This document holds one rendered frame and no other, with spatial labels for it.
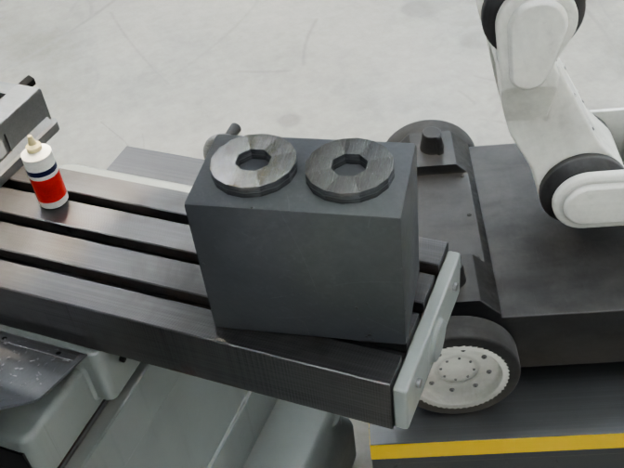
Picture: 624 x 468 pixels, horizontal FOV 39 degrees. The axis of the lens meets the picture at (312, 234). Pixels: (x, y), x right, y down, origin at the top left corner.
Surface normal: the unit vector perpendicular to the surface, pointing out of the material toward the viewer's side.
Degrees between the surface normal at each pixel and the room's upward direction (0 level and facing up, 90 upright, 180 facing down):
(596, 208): 90
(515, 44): 90
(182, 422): 90
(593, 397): 0
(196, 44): 0
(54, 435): 90
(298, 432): 0
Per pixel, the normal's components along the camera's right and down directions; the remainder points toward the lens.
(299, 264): -0.20, 0.68
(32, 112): 0.91, 0.21
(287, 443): -0.10, -0.73
